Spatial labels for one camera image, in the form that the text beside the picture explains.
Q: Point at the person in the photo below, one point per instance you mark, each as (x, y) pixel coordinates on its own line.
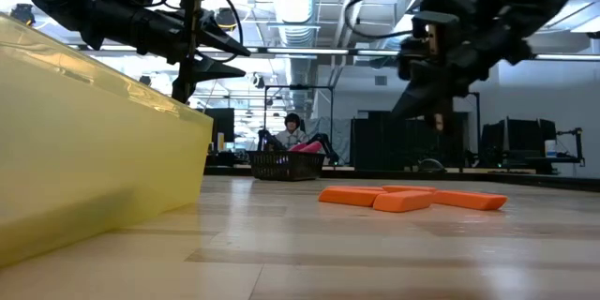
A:
(291, 138)

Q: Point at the silver ventilation duct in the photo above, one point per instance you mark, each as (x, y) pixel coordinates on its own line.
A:
(295, 19)

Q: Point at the orange eraser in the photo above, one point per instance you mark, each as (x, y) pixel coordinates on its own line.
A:
(349, 197)
(403, 201)
(473, 200)

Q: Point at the black equipment stand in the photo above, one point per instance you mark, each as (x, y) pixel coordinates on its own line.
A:
(579, 145)

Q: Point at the black metal table frame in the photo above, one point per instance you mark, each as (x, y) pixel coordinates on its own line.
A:
(515, 179)

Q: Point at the black monitor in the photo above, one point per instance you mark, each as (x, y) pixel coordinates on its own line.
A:
(515, 138)
(222, 126)

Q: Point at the black partition wall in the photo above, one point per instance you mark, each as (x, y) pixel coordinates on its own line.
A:
(398, 143)

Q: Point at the yellow translucent plastic bin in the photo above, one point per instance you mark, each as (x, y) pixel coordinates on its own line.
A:
(94, 150)

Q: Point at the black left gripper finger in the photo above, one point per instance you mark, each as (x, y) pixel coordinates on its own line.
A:
(225, 40)
(215, 69)

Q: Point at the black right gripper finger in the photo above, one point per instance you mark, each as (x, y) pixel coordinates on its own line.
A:
(415, 61)
(422, 98)

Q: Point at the white bottle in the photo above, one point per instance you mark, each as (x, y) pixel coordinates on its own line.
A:
(550, 149)

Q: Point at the black mesh basket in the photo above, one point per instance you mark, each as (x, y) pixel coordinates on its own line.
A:
(286, 166)

